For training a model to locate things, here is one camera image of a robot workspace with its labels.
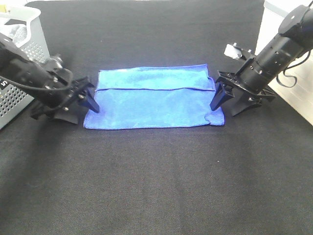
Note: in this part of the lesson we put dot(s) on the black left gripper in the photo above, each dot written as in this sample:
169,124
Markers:
55,100

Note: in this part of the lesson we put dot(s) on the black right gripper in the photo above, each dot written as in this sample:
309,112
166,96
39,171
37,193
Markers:
250,81

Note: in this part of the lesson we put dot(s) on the blue microfiber towel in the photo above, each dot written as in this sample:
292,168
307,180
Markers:
154,97

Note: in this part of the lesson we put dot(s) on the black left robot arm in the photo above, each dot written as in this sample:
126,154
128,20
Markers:
19,70

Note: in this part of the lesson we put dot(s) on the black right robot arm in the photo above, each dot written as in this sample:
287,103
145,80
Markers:
293,39

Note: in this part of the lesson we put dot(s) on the white plastic storage crate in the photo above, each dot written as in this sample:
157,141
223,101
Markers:
298,92

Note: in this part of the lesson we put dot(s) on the black table cloth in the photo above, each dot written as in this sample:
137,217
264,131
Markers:
252,176

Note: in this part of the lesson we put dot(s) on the grey cloth in basket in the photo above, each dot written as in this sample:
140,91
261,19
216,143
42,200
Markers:
16,32

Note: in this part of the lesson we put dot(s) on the grey perforated plastic basket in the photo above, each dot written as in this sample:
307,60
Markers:
12,99

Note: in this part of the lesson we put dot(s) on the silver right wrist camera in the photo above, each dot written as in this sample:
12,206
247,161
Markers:
233,52

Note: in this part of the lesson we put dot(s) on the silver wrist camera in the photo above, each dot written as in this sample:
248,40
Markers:
57,62
233,52

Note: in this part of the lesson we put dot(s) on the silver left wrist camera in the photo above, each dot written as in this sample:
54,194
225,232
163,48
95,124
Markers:
57,62

